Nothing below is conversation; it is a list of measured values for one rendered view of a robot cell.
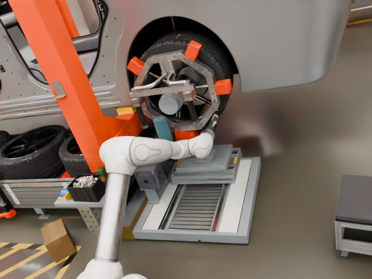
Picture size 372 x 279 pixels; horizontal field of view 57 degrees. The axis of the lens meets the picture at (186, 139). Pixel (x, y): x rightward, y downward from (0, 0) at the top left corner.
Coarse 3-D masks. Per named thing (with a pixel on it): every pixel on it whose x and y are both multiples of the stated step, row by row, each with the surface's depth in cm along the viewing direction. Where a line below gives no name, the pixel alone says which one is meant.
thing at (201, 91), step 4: (176, 60) 235; (180, 60) 234; (176, 64) 237; (184, 64) 235; (176, 68) 239; (192, 68) 235; (176, 72) 240; (196, 72) 236; (204, 76) 236; (192, 80) 235; (200, 80) 238; (204, 80) 238; (196, 88) 243; (200, 88) 242; (204, 88) 241; (196, 92) 245; (200, 92) 244
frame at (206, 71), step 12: (156, 60) 211; (168, 60) 209; (192, 60) 205; (144, 72) 218; (204, 72) 207; (144, 96) 233; (216, 96) 213; (144, 108) 234; (216, 108) 217; (168, 120) 239; (204, 120) 225
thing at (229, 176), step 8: (232, 152) 269; (240, 152) 274; (232, 160) 266; (240, 160) 272; (232, 168) 252; (176, 176) 267; (184, 176) 260; (192, 176) 258; (200, 176) 255; (208, 176) 253; (216, 176) 251; (224, 176) 249; (232, 176) 247
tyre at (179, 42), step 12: (168, 36) 223; (180, 36) 217; (192, 36) 218; (204, 36) 224; (156, 48) 216; (168, 48) 213; (180, 48) 211; (204, 48) 210; (216, 48) 221; (144, 60) 223; (204, 60) 211; (216, 60) 211; (228, 60) 228; (216, 72) 213; (228, 72) 222; (228, 96) 223
